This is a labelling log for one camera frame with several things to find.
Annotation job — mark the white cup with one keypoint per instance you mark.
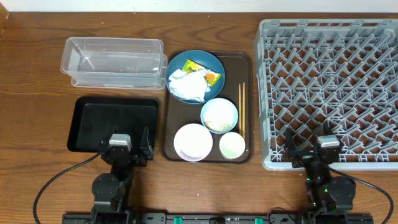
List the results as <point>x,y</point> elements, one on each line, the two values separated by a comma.
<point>232,145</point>

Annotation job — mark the white tissue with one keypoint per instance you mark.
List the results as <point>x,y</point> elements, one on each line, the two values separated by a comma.
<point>189,86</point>

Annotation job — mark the yellow green snack wrapper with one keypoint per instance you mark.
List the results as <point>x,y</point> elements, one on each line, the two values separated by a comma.
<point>210,76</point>

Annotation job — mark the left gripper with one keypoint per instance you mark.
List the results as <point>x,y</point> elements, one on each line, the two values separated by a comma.
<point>146,152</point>

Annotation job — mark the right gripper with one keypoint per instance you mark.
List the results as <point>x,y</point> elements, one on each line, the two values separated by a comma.
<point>310,158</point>

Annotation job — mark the grey dishwasher rack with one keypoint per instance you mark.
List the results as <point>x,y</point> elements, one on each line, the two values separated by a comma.
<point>339,72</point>

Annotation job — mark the wooden chopstick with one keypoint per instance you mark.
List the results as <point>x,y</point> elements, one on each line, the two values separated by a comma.
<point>243,111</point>
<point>239,109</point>

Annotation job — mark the rice food scraps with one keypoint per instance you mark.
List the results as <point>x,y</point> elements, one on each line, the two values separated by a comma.
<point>219,121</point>

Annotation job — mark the light blue bowl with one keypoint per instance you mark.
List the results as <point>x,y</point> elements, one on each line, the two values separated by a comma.
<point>222,105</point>

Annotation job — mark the black plastic tray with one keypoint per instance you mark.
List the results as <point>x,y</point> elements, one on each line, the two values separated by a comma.
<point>97,118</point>

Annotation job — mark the dark blue plate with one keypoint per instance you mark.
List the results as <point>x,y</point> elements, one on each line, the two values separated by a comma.
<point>204,58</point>

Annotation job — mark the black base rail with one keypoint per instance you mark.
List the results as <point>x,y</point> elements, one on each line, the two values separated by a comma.
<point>161,218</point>

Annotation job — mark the white pink bowl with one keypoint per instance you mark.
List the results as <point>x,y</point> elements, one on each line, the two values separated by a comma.
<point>193,142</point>

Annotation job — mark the brown serving tray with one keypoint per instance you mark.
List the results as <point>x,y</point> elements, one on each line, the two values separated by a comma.
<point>238,70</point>

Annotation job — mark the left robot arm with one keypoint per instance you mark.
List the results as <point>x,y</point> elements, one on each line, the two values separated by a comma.
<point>111,190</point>

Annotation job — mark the clear plastic waste bin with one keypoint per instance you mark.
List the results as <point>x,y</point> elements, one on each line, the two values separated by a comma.
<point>108,62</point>

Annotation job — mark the left wooden chopstick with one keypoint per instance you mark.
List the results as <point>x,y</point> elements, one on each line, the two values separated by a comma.
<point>239,109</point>

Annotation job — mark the right wooden chopstick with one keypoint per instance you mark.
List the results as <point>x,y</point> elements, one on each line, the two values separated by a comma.
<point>243,111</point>

